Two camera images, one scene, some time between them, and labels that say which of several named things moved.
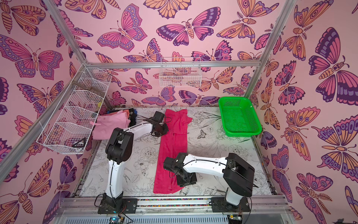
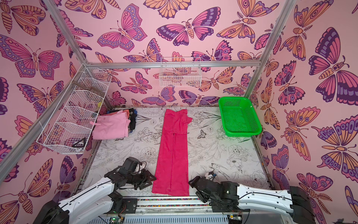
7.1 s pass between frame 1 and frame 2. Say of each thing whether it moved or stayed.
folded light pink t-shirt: stayed
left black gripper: moved
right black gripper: moved
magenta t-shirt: stayed
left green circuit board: stayed
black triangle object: stayed
